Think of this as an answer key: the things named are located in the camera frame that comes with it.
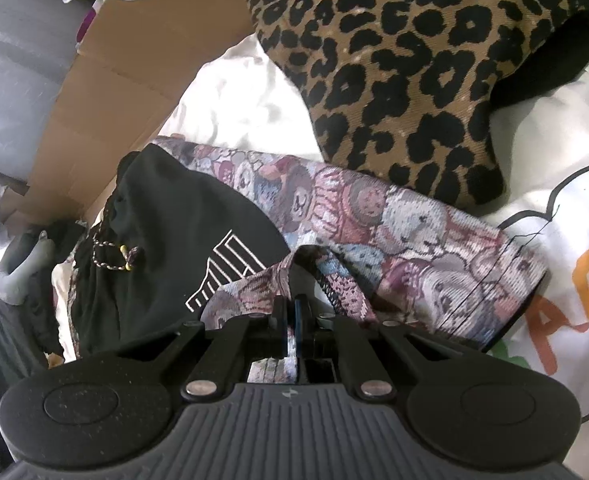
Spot dark grey pillow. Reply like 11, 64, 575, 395
0, 290, 60, 411

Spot grey plastic-wrapped panel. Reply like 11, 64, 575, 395
0, 0, 92, 181

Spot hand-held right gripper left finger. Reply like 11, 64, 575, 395
82, 300, 295, 401

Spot leopard print garment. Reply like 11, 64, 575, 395
242, 0, 583, 206

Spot bear-patterned shorts black lining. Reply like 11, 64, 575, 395
67, 136, 548, 376

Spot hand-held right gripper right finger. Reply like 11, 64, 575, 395
294, 299, 483, 401

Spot brown cardboard sheet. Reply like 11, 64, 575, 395
0, 0, 255, 226

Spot pink purple packet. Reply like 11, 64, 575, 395
76, 0, 106, 48

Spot cream bear printed blanket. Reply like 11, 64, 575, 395
49, 35, 589, 480

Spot black cloth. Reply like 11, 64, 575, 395
24, 219, 89, 356

